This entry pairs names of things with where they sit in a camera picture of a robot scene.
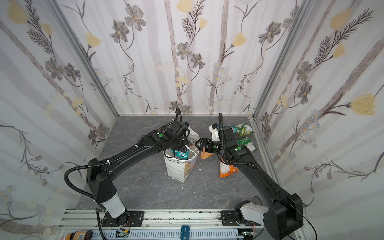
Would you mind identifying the white patterned paper bag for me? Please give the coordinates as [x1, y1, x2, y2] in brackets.
[164, 121, 200, 182]

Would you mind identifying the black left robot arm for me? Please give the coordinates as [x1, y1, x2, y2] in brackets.
[64, 108, 190, 227]

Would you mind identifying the brown orange bottle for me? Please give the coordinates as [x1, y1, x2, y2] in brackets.
[59, 230, 93, 240]

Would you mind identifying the orange snack packet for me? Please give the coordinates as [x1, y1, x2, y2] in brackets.
[220, 162, 239, 178]

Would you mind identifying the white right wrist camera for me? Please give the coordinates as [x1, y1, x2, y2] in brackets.
[209, 124, 224, 142]

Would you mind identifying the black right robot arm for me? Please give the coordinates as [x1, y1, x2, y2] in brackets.
[196, 114, 309, 240]

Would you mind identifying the small green clear snack packet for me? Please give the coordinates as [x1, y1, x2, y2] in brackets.
[234, 124, 254, 136]

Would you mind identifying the blue clip on tray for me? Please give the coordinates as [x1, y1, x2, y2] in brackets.
[180, 225, 190, 240]

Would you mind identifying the brown kraft paper bag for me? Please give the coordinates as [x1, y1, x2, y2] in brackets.
[200, 148, 213, 160]

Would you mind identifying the small green circuit board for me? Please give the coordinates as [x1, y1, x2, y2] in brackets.
[115, 230, 130, 238]

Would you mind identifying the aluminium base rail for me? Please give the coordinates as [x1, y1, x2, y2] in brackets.
[57, 209, 263, 231]

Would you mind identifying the white perforated cable tray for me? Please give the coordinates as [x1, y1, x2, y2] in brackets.
[103, 229, 244, 240]

